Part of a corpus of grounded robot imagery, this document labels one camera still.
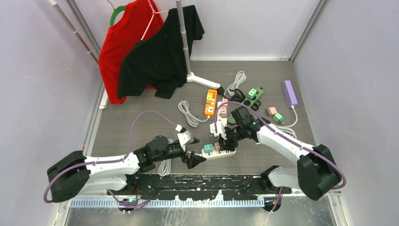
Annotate pink plug adapter strip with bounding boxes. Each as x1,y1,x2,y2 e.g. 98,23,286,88
214,142,221,152

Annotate teal plug adapter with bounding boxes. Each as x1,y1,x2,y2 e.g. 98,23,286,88
203,144,214,153

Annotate pink plug adapter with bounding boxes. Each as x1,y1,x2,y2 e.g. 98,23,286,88
265,107,278,117

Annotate purple power strip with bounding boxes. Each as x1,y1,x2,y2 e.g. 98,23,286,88
281,80,298,108

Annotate white power strip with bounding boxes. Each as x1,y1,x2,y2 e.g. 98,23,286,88
217,97,228,121
200,148,236,160

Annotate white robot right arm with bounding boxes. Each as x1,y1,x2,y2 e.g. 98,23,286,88
213,107,346,201

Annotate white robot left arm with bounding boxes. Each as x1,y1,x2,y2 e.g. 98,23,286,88
43,133,206,203

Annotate light green plug adapter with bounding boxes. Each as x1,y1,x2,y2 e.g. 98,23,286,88
247,89,257,99

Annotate dark green power strip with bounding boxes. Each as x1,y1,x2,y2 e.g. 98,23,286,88
228,87,263,111

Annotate orange power strip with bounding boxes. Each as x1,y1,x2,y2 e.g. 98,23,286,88
204,89,218,117

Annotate white clothes rack stand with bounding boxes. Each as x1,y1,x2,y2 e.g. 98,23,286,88
175,0,221,89

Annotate black t-shirt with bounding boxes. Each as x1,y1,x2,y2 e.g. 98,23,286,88
117,8,187,99

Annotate red t-shirt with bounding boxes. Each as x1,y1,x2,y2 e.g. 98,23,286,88
98,0,164,105

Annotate pink clothes hanger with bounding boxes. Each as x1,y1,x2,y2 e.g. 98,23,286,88
141,0,169,40

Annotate green clothes hanger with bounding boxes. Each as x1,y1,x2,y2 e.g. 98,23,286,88
107,0,126,27

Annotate white coiled power cable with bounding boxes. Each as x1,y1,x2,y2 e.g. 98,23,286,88
157,138,177,178

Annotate grey coiled cable rear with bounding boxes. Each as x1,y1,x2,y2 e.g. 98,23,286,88
225,71,247,97

